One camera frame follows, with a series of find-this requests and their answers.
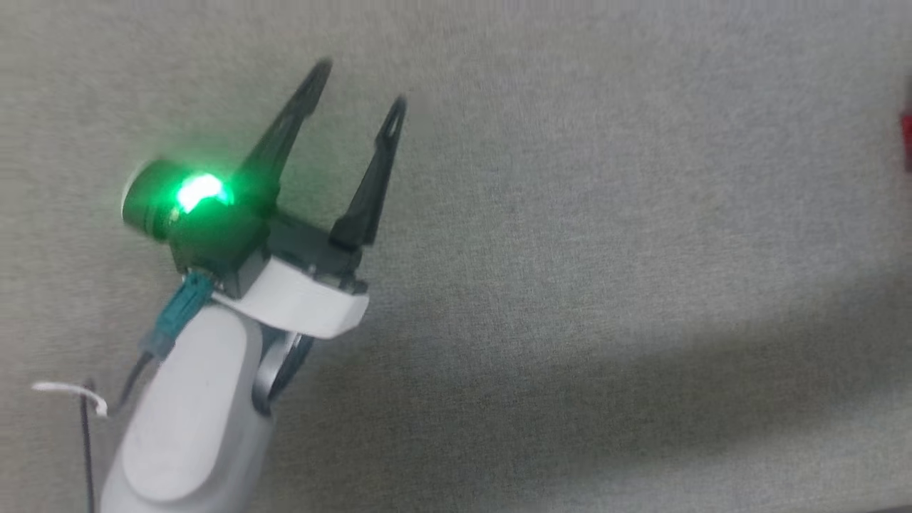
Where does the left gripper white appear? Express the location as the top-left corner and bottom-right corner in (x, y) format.
(210, 58), (408, 340)

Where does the left teal cable connector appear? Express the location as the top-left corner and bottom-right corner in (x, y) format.
(142, 273), (214, 357)

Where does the white cable tag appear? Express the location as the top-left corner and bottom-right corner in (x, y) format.
(31, 381), (109, 419)

